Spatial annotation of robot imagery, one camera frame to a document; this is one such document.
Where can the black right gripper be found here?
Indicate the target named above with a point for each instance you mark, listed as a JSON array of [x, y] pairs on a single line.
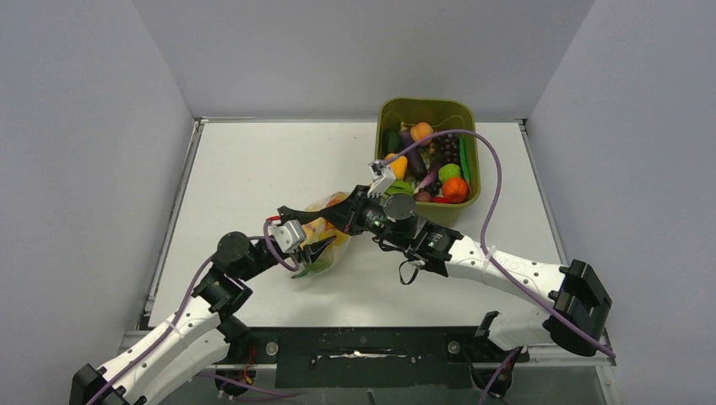
[[340, 214]]

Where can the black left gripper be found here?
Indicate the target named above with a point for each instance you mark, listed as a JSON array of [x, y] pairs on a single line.
[[311, 250]]

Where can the green toy cabbage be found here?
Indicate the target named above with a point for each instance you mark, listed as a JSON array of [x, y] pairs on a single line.
[[319, 266]]

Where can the clear zip bag orange zipper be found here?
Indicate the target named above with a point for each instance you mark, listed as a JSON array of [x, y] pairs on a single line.
[[337, 250]]

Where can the green toy chili pepper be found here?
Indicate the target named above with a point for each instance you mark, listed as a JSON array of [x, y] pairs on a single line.
[[299, 274]]

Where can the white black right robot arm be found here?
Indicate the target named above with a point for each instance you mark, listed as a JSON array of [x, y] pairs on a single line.
[[571, 305]]

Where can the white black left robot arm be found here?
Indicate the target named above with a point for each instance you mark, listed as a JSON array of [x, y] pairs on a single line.
[[202, 331]]

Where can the orange toy bell pepper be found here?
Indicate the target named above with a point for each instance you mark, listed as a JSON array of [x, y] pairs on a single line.
[[398, 166]]

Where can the dark red toy fruit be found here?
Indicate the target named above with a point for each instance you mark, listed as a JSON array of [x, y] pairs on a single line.
[[423, 196]]

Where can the dark green toy avocado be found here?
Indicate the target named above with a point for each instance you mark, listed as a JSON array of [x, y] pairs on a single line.
[[391, 141]]

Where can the purple toy eggplant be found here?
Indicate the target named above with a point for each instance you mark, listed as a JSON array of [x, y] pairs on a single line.
[[416, 165]]

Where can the small purple toy radish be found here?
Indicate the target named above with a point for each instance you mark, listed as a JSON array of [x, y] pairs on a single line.
[[430, 177]]

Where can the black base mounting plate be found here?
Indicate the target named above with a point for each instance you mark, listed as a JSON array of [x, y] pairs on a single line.
[[375, 357]]

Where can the olive green plastic bin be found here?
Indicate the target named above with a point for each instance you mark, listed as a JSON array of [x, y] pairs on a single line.
[[445, 116]]

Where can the lime green toy fruit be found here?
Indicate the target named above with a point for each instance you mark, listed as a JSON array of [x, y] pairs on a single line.
[[449, 171]]

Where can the orange pink toy peach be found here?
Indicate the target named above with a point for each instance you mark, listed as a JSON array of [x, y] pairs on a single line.
[[421, 132]]

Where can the dark purple toy grapes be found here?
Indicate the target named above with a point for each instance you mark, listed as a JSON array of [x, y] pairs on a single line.
[[448, 148]]

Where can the long green toy bean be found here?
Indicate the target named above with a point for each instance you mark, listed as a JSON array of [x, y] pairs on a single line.
[[463, 159]]

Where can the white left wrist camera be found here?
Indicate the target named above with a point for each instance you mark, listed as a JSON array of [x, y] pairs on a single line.
[[289, 236]]

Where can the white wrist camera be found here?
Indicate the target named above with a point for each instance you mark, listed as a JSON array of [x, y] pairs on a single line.
[[382, 178], [289, 236]]

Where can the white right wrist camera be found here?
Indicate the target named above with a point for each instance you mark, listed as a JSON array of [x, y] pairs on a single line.
[[382, 178]]

